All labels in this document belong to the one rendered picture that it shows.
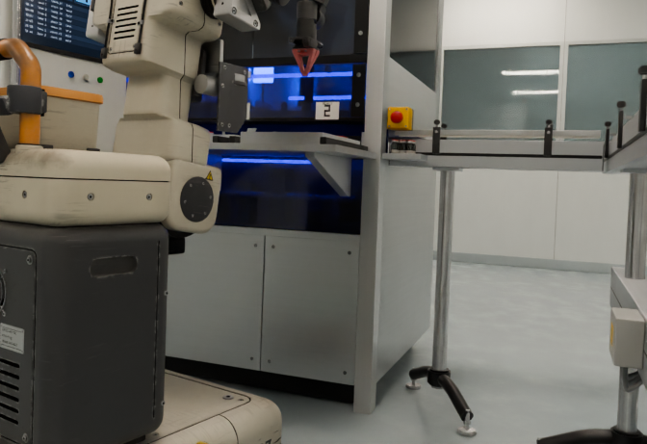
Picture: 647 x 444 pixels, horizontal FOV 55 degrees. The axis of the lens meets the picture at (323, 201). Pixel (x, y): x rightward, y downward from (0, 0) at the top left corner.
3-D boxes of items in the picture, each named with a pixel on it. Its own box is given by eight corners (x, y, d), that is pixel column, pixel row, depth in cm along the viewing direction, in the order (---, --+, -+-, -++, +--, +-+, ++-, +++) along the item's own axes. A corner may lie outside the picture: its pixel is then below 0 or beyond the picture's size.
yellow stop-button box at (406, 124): (392, 130, 213) (393, 109, 212) (413, 130, 210) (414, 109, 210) (386, 128, 205) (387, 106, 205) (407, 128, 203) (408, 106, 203)
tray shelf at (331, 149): (206, 155, 240) (206, 150, 240) (382, 160, 215) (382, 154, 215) (124, 147, 195) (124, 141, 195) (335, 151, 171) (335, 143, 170)
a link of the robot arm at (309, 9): (295, -3, 173) (314, -4, 172) (301, 3, 180) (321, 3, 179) (294, 22, 174) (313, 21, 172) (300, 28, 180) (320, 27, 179)
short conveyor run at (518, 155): (387, 165, 216) (389, 119, 216) (398, 167, 231) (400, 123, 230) (604, 170, 192) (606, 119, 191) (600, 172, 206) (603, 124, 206)
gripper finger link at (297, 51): (322, 78, 180) (323, 45, 179) (312, 74, 173) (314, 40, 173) (300, 79, 182) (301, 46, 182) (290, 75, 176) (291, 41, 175)
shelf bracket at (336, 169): (342, 195, 212) (343, 158, 212) (349, 196, 211) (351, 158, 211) (303, 196, 181) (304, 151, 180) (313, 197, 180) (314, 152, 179)
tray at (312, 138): (288, 150, 216) (288, 140, 216) (359, 151, 207) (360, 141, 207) (240, 143, 185) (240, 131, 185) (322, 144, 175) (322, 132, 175)
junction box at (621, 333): (608, 351, 127) (610, 306, 127) (635, 353, 125) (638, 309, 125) (612, 366, 116) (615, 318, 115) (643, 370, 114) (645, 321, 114)
